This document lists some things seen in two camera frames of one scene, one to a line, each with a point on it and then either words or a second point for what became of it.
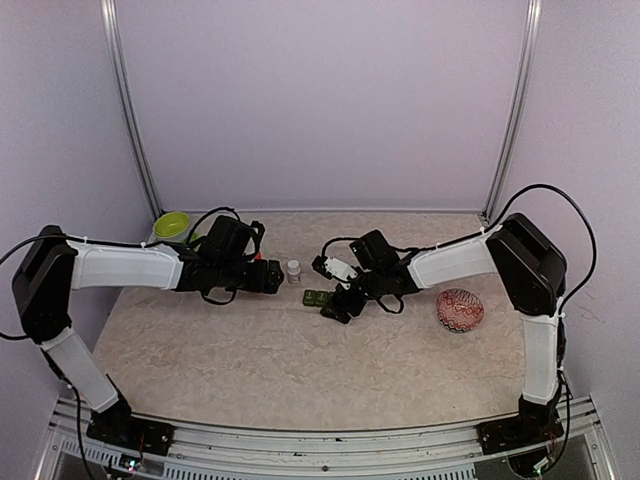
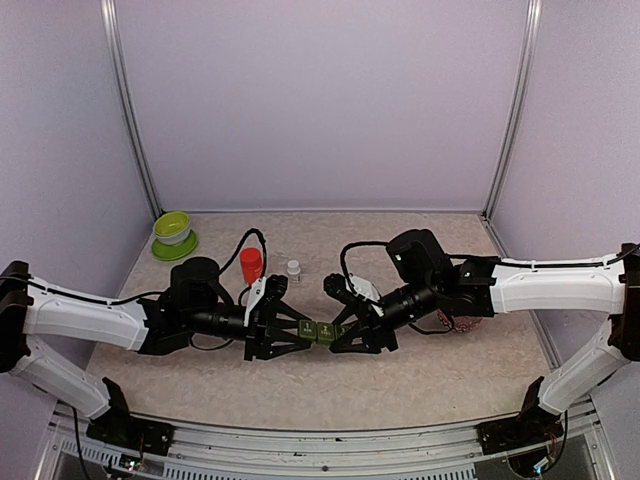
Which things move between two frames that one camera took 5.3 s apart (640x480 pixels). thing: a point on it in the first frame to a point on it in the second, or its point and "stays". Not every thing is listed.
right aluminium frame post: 533,20 stays
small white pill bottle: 294,271 stays
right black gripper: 353,307 to 373,337
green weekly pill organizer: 317,298 to 320,331
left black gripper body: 258,282 to 256,331
